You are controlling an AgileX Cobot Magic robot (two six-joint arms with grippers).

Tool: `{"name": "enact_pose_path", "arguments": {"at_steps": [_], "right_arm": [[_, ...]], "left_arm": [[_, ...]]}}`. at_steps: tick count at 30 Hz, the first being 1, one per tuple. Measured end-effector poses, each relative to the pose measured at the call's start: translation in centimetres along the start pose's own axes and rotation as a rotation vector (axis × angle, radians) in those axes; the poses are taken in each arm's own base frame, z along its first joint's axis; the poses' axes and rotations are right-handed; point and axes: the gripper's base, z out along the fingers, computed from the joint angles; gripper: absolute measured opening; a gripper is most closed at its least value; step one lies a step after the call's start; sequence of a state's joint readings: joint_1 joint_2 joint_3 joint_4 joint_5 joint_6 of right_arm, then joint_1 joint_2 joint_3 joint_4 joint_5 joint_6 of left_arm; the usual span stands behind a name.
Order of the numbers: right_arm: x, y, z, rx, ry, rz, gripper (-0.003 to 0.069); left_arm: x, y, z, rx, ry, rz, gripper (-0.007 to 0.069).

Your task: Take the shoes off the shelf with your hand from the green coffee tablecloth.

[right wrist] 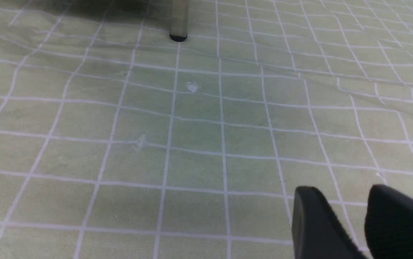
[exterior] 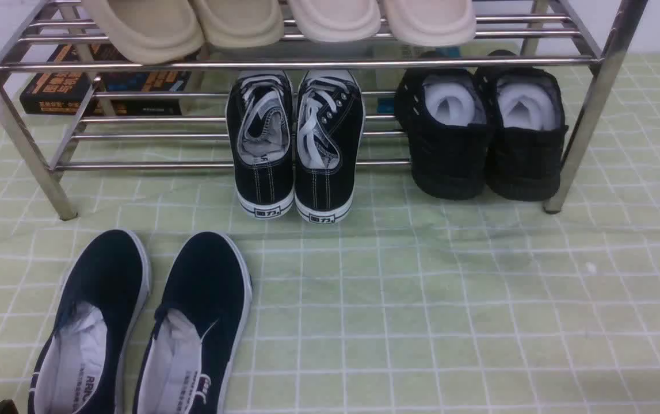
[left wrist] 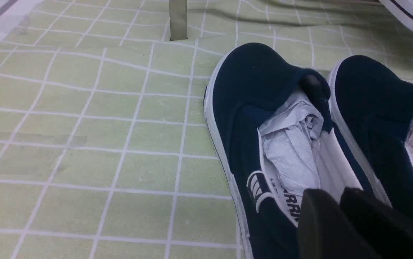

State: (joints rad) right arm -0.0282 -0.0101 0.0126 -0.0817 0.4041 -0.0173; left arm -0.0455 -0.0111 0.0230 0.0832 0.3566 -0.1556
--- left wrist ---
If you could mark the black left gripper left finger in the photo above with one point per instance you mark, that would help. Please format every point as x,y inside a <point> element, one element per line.
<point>325,232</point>

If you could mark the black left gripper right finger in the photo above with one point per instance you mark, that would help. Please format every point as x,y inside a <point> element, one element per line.
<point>389,232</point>

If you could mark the metal shoe rack leg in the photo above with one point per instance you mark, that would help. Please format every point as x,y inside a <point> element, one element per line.
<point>178,20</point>

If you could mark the white crumpled stuffing paper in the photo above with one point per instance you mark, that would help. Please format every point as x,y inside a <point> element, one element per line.
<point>290,142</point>

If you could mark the green grid pattern tablecloth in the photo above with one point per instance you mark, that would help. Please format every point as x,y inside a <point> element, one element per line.
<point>104,149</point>

